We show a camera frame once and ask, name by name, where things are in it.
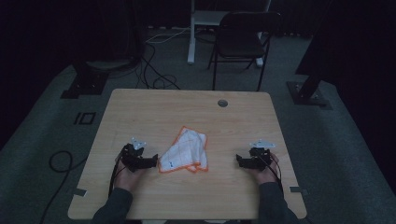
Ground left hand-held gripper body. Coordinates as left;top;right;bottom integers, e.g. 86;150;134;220
120;136;148;173

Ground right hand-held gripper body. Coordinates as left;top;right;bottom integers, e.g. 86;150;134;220
247;139;277;172

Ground white cloth with orange edge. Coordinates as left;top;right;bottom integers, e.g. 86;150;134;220
157;125;209;174

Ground person's right hand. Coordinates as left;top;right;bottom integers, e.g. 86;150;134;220
253;152;280;187

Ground person's left hand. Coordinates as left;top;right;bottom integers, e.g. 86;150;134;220
114;163;142;192

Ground grey round stand base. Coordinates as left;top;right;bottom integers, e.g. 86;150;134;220
85;58;135;71

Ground black folding chair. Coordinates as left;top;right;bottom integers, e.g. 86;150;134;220
207;11;283;91

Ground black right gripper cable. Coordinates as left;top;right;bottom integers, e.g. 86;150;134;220
261;152;285;193

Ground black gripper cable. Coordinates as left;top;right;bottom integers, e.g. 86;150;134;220
107;152;129;198
261;152;285;193

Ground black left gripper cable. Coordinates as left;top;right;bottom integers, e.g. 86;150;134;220
107;152;129;198

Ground black floor cable loop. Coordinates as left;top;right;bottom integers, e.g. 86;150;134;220
38;150;90;224

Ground black stand with base plate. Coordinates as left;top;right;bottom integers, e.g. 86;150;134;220
286;0;333;108

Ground tangled black floor cables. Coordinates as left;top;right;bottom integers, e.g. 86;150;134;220
134;41;182;91

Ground black stand base plate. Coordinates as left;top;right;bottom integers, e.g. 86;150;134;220
60;61;110;100

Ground white floor cable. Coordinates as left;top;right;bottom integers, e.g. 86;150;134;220
144;27;191;45

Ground white desk frame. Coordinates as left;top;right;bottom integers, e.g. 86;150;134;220
187;0;273;68

